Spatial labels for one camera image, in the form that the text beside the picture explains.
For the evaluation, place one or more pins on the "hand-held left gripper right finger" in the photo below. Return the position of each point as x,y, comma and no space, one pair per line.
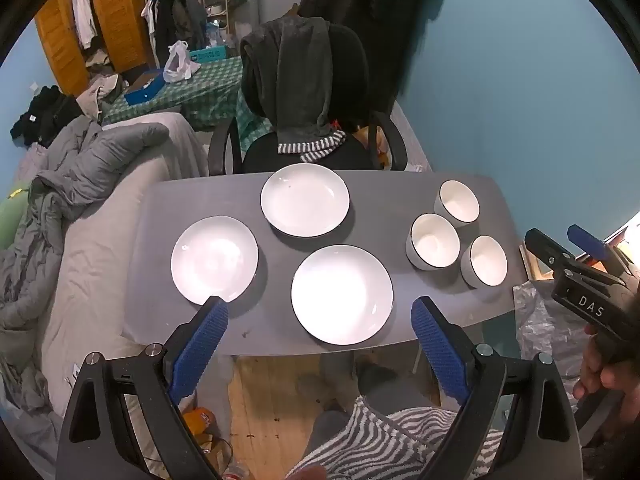
440,350

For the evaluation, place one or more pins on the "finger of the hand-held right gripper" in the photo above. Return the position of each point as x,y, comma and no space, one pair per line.
547,252
590,242

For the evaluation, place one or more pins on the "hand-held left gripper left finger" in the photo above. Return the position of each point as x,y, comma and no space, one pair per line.
200,350

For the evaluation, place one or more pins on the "white ribbed bowl black rim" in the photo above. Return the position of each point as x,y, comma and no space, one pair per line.
434,241
460,201
486,261

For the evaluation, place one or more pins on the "white plate black rim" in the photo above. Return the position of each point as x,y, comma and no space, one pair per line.
342,294
305,199
215,259

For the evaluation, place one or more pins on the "person's right hand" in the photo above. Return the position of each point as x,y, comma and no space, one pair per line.
600,372

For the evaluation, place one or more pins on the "silver plastic sheet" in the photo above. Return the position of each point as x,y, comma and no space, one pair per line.
542,325

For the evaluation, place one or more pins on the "orange packet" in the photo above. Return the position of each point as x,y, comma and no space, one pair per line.
199,420

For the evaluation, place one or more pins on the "zebra striped cloth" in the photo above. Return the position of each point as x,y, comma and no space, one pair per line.
380,440

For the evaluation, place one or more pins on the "orange bag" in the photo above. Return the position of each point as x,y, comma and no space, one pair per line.
381,147

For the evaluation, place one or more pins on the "grey quilted duvet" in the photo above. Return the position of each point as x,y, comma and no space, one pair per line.
60,185

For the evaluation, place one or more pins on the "green pillow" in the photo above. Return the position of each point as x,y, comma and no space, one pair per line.
11,217

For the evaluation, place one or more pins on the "green checked tablecloth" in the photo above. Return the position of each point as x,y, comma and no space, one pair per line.
210,91

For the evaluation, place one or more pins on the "blue open box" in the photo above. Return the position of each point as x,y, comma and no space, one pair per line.
142,91

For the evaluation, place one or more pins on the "black office chair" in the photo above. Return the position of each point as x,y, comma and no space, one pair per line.
350,65

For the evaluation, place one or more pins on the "beige crumpled garment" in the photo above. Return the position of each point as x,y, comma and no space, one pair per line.
100,94

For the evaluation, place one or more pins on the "black clothes pile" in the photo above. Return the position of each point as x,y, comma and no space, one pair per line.
42,115

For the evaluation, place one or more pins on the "white plastic bag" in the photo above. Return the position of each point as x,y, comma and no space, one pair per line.
176,65

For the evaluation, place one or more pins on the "grey fleece garment striped hem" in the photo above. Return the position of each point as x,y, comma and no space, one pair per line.
300,75

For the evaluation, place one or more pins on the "black hanging coats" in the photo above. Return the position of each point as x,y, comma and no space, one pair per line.
370,5

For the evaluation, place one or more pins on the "dark hanging jackets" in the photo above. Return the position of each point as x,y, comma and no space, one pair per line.
182,17

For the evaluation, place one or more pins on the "orange louvred wardrobe door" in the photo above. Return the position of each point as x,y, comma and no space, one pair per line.
117,15
60,45

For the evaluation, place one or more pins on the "white hanging shirt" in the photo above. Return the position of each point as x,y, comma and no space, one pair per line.
84,15

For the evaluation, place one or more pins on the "wooden frame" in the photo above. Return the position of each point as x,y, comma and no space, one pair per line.
532,262

